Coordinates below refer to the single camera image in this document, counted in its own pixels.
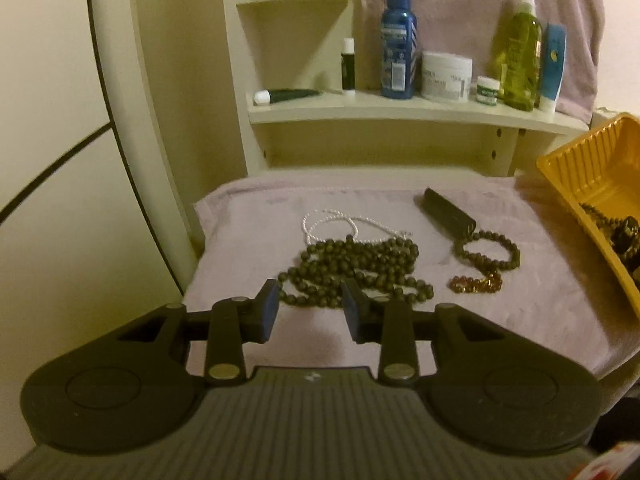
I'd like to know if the long dark bead necklace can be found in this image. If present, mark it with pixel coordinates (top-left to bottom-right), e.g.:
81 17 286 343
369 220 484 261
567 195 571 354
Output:
275 234 435 309

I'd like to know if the amber bead bracelet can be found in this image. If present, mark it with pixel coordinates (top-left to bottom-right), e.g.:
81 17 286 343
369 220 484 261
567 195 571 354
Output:
448 268 505 296

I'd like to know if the dark bead bracelet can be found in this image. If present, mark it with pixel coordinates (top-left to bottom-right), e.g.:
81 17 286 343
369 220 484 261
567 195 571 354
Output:
451 228 522 273

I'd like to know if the white pearl necklace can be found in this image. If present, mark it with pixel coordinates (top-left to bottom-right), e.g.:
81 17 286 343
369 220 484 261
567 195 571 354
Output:
300 208 412 246

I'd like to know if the black beaded bracelet bundle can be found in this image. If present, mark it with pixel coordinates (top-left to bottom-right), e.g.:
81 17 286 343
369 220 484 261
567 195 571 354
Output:
579 202 640 281

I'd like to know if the orange plastic tray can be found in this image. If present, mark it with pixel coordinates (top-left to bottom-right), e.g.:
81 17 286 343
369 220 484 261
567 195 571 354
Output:
536 113 639 311

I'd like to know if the black cylinder case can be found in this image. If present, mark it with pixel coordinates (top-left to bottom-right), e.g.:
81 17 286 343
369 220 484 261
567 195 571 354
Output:
421 188 476 240

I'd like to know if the mauve towel on table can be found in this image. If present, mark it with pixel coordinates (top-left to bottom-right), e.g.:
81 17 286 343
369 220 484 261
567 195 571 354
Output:
184 170 639 406

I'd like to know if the dark green lying tube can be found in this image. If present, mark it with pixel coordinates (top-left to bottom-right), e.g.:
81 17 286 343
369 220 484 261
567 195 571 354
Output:
253 89 321 106

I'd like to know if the cream corner shelf unit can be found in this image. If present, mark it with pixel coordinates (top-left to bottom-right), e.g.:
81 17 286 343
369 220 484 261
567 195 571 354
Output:
89 0 587 289

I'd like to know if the white cream jar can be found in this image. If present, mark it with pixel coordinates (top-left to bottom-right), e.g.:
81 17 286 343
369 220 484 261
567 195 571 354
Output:
421 51 473 103

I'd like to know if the small green-label jar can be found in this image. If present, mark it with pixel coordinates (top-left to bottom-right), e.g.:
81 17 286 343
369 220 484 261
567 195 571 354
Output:
475 76 500 106

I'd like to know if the black white lip balm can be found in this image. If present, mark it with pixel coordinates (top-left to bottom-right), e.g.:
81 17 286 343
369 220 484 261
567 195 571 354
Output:
341 37 356 96

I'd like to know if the green olive spray bottle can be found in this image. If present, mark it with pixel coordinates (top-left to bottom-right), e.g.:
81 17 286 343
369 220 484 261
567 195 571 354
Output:
498 0 542 112

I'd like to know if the blue spray bottle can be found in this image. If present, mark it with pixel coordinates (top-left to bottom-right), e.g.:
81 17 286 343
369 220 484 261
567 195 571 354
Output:
381 0 418 100

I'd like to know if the blue white tube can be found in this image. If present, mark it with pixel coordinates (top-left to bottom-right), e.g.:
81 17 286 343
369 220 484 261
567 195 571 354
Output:
538 24 566 114

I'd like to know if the hanging mauve towel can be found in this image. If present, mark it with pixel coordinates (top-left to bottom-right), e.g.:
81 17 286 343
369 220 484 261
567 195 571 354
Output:
356 0 605 122

